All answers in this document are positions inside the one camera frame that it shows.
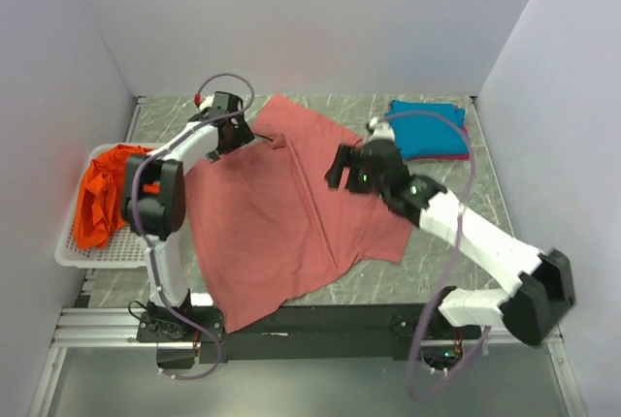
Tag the orange t-shirt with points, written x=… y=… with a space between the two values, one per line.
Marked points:
x=97 y=214

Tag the folded magenta t-shirt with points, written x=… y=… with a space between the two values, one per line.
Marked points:
x=432 y=159

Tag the aluminium frame rail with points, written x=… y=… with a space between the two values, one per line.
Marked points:
x=111 y=327

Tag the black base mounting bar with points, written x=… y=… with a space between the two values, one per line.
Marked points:
x=291 y=333

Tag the folded blue t-shirt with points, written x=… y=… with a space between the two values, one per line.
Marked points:
x=427 y=128

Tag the salmon pink t-shirt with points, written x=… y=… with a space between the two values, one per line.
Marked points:
x=265 y=226

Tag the white plastic basket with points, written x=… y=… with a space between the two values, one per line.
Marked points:
x=124 y=248

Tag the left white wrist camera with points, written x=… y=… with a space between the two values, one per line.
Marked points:
x=203 y=102

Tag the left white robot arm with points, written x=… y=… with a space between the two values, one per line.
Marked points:
x=153 y=199

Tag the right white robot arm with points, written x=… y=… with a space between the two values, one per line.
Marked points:
x=535 y=289

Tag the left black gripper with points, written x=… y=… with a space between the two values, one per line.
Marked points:
x=242 y=137

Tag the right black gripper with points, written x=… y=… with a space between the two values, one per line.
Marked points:
x=344 y=156

